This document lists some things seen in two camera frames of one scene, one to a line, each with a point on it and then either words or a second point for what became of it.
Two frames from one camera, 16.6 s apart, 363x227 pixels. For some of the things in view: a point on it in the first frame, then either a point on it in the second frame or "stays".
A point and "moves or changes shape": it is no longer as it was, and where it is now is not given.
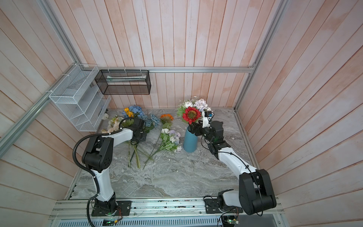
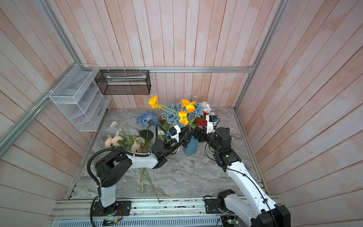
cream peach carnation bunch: (114, 125) to (138, 146)
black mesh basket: (124, 82) stays
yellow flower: (129, 113) to (152, 101)
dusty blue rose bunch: (151, 119) to (171, 115)
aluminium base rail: (78, 212) stays
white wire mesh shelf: (76, 97) stays
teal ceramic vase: (190, 141) stays
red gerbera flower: (192, 114) moves or changes shape
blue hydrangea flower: (137, 109) to (147, 119)
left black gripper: (143, 138) to (184, 139)
